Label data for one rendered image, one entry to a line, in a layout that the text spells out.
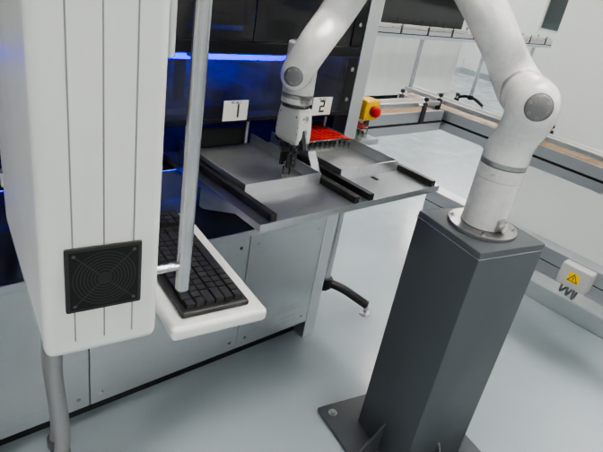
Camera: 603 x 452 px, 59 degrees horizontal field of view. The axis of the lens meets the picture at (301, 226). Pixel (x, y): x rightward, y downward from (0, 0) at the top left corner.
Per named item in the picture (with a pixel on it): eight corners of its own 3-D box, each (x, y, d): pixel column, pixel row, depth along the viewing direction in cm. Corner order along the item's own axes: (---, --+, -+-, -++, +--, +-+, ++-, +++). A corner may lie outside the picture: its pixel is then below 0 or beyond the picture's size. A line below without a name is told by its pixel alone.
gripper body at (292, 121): (319, 105, 140) (312, 145, 145) (295, 95, 147) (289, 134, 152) (298, 106, 136) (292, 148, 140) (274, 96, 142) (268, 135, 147)
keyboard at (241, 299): (121, 222, 128) (121, 213, 127) (177, 216, 136) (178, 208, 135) (182, 319, 100) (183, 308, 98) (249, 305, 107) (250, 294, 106)
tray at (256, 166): (178, 151, 156) (179, 139, 155) (250, 143, 173) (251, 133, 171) (243, 197, 135) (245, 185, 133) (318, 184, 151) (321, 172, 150)
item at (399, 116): (335, 143, 201) (343, 102, 194) (308, 130, 211) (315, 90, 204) (441, 131, 244) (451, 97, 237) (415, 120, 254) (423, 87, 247)
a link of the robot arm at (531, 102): (520, 161, 145) (554, 73, 135) (537, 185, 129) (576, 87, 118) (476, 152, 146) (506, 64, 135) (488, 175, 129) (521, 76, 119)
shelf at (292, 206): (162, 159, 154) (162, 152, 153) (335, 140, 198) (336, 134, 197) (259, 232, 124) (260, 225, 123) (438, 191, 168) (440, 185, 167)
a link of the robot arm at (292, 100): (320, 97, 140) (318, 108, 141) (299, 88, 146) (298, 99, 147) (296, 98, 135) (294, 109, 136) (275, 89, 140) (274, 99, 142)
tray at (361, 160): (269, 141, 178) (271, 131, 176) (326, 135, 194) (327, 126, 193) (339, 180, 156) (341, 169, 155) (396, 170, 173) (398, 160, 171)
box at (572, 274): (554, 280, 215) (563, 261, 211) (560, 277, 218) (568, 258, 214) (583, 295, 207) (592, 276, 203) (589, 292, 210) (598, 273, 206)
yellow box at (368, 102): (349, 115, 195) (353, 95, 192) (362, 114, 200) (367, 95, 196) (363, 121, 190) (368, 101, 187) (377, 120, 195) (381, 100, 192)
